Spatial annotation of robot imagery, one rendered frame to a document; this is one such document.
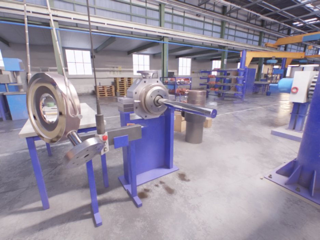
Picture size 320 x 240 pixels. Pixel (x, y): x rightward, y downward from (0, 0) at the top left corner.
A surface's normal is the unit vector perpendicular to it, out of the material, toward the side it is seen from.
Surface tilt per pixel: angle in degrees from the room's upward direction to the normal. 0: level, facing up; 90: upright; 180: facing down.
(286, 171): 90
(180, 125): 90
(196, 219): 0
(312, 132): 90
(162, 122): 90
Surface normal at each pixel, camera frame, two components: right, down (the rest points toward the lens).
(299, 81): -0.85, 0.14
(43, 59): 0.52, 0.23
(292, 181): 0.15, 0.26
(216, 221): 0.00, -0.96
